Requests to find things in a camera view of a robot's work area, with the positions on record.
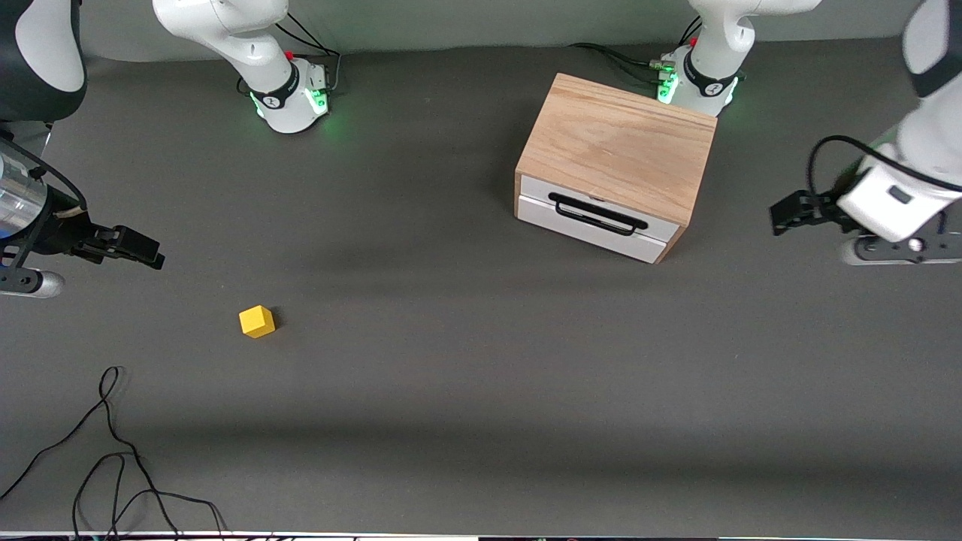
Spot yellow cube block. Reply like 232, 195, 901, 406
239, 305, 276, 340

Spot white-fronted drawer with black handle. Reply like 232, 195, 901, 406
516, 174, 682, 264

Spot wooden drawer cabinet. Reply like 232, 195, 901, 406
513, 72, 718, 265

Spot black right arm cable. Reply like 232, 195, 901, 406
0, 135, 88, 273

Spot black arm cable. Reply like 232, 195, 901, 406
809, 135, 962, 198
0, 135, 88, 273

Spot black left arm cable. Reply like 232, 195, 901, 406
809, 135, 962, 198

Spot thin black loose cable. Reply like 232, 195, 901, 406
0, 366, 181, 541
72, 453, 230, 541

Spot black left arm base cables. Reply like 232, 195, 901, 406
567, 17, 703, 85

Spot black arm base cables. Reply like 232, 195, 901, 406
567, 17, 703, 85
237, 11, 343, 97

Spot black right arm base cables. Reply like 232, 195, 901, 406
237, 11, 343, 97

